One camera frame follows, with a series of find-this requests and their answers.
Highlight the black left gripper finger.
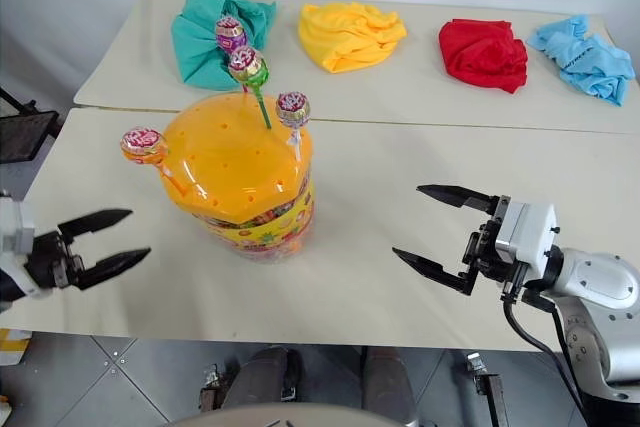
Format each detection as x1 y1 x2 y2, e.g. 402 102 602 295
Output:
74 246 153 292
56 208 134 242

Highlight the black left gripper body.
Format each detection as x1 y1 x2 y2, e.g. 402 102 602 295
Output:
23 228 85 292

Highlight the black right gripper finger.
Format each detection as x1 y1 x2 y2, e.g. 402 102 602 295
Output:
415 183 502 216
391 246 479 297

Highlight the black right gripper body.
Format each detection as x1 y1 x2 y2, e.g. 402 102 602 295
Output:
461 194 531 302

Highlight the orange wrapped lollipop orange stick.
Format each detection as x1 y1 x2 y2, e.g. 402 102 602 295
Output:
119 126 194 197

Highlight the yellow lollipop jar with holed lid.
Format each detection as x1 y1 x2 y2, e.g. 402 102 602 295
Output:
160 91 317 265

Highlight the lilac wrapped lollipop white stick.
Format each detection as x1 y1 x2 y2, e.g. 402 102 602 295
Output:
274 91 312 162

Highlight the green wrapped lollipop green stick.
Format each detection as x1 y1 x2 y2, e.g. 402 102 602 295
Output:
227 45 273 131

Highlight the purple wrapped lollipop pink stick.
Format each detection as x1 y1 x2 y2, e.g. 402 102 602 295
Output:
214 16 250 94

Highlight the table leg caster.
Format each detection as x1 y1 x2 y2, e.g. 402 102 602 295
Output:
465 351 512 427
198 365 227 414

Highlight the red crumpled cloth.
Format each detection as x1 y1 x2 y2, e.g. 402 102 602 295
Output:
438 18 530 95

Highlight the light blue crumpled cloth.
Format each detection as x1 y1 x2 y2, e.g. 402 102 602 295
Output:
526 14 637 108

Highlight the grey curved robot torso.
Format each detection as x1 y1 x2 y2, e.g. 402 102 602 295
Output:
168 400 422 427

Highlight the yellow crumpled cloth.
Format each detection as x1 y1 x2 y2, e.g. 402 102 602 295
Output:
297 1 408 74

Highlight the teal crumpled cloth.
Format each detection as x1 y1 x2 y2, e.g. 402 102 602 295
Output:
170 0 278 92

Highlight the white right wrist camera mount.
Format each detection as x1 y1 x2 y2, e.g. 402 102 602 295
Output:
494 201 562 282

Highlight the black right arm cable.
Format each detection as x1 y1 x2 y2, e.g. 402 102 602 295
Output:
501 286 589 416

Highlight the black metal frame stand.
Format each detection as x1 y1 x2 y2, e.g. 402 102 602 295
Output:
0 86 62 165

